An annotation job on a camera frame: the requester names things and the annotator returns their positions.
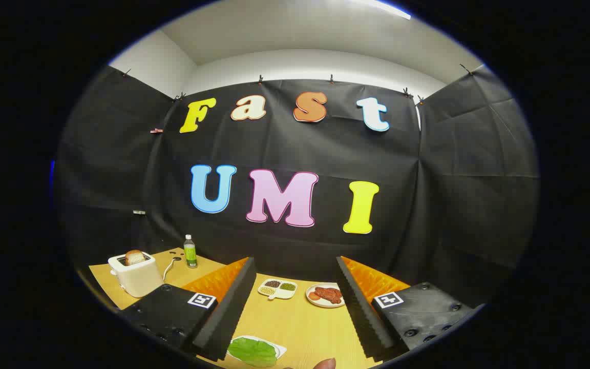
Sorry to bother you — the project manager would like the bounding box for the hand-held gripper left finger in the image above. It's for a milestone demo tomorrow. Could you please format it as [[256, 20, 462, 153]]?
[[120, 256, 258, 362]]

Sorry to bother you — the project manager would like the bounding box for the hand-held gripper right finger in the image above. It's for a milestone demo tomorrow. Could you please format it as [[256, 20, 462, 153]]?
[[336, 255, 486, 359]]

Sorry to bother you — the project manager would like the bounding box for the white toaster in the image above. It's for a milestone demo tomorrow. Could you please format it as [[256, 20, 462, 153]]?
[[108, 251, 165, 299]]

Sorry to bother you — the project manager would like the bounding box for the black backdrop cloth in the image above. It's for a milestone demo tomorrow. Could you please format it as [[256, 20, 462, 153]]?
[[54, 64, 540, 308]]

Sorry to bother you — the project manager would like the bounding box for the green lettuce leaf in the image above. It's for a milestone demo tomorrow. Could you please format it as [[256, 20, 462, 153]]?
[[227, 337, 278, 367]]

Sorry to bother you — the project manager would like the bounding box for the green label plastic bottle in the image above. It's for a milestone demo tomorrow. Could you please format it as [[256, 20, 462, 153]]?
[[183, 235, 198, 269]]

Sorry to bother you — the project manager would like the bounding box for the white divided dish with beans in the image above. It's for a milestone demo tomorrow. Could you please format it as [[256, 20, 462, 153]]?
[[258, 278, 298, 300]]

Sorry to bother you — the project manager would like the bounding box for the brown cooked meat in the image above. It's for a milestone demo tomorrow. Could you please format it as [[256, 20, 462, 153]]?
[[309, 287, 343, 304]]

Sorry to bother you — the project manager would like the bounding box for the white round plate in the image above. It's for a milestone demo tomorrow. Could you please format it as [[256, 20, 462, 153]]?
[[306, 282, 346, 309]]

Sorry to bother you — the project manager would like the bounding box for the white power cable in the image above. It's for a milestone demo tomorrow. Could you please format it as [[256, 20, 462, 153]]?
[[163, 256, 182, 281]]

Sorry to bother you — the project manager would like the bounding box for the white square plate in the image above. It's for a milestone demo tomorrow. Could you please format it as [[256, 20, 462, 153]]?
[[226, 335, 287, 362]]

